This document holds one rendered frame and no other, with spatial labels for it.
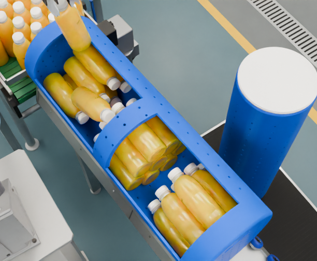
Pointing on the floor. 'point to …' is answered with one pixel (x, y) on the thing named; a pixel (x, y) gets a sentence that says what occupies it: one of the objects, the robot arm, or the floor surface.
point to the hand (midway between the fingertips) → (61, 6)
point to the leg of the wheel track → (91, 180)
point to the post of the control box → (4, 127)
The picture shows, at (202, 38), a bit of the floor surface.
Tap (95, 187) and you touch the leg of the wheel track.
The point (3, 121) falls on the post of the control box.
